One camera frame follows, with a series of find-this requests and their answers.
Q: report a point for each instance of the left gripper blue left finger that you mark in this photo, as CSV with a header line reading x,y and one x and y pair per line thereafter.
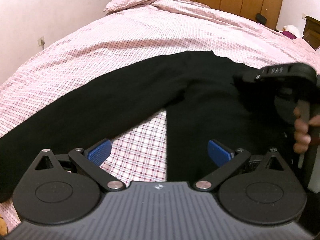
x,y
99,152

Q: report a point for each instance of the pink checked bed cover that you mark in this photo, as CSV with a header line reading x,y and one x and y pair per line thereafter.
x,y
134,30

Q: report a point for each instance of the black knit cardigan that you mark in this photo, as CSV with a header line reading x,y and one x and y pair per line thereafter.
x,y
201,93

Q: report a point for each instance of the small black bag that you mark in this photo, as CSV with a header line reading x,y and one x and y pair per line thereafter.
x,y
260,19

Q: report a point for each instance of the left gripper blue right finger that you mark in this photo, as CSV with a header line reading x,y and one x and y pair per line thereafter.
x,y
219,153

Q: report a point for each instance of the dark wooden headboard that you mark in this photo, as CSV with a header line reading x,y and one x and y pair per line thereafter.
x,y
311,33

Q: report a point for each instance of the white wall socket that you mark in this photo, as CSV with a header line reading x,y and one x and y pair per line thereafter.
x,y
41,42

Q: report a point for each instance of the person's right hand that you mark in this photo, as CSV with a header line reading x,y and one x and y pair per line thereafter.
x,y
303,139

